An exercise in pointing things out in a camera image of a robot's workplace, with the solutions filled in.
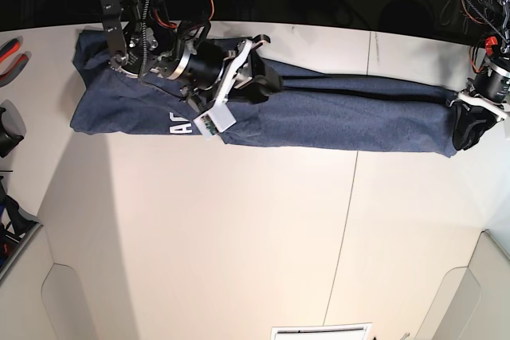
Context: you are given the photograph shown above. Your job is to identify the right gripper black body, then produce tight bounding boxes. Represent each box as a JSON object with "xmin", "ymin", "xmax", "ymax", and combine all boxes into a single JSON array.
[{"xmin": 175, "ymin": 33, "xmax": 274, "ymax": 118}]

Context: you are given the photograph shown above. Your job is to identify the black round object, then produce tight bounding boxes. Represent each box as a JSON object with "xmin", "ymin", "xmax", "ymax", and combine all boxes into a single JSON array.
[{"xmin": 1, "ymin": 100, "xmax": 26, "ymax": 158}]

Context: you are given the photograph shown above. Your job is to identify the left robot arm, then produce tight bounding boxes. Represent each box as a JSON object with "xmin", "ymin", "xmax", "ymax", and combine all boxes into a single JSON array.
[{"xmin": 449, "ymin": 0, "xmax": 509, "ymax": 151}]

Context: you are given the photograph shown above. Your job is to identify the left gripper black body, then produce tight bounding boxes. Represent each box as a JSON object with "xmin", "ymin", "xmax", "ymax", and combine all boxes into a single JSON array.
[{"xmin": 446, "ymin": 55, "xmax": 509, "ymax": 121}]

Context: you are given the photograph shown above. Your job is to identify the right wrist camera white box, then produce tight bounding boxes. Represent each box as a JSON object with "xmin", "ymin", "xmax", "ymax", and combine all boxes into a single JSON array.
[{"xmin": 193, "ymin": 104, "xmax": 236, "ymax": 139}]

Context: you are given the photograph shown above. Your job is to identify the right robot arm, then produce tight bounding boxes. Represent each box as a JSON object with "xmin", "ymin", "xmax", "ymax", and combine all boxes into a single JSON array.
[{"xmin": 100, "ymin": 0, "xmax": 283, "ymax": 113}]

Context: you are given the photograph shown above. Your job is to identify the blue grey t-shirt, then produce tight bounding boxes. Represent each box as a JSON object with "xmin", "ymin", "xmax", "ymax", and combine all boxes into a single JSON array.
[{"xmin": 70, "ymin": 30, "xmax": 458, "ymax": 157}]

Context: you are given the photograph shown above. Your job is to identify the red handled pliers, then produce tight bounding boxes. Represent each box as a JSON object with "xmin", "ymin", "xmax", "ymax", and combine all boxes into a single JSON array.
[{"xmin": 1, "ymin": 35, "xmax": 32, "ymax": 88}]

